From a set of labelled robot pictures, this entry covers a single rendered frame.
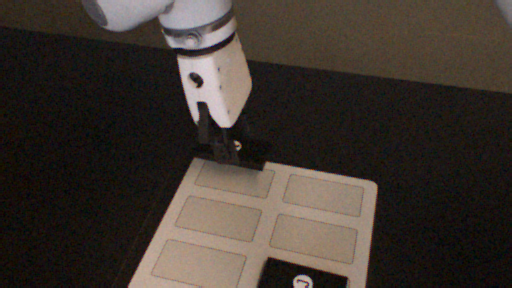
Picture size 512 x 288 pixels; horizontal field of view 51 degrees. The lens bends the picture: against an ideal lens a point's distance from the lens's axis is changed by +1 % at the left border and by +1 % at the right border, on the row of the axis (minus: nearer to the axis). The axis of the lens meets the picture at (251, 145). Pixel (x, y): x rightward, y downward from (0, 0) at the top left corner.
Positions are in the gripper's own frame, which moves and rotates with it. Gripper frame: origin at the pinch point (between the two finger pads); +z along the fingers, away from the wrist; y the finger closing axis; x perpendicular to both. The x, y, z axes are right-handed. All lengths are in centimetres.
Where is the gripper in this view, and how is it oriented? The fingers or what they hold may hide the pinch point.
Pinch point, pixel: (232, 138)
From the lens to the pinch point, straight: 71.4
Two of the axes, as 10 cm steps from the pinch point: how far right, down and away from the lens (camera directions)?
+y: 2.8, -6.4, 7.1
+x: -9.4, -0.3, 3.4
